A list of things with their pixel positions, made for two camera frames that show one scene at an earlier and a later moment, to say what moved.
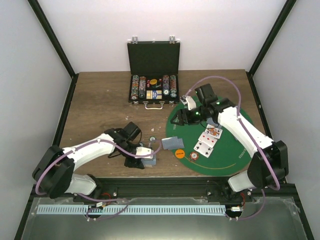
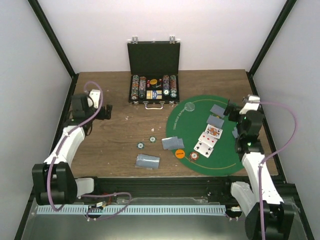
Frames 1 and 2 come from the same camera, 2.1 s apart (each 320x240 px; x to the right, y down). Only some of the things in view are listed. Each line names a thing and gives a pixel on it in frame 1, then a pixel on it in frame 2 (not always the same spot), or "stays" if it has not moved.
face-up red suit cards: (207, 139) stays
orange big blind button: (179, 153) stays
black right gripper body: (197, 118) to (234, 110)
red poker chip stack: (194, 155) stays
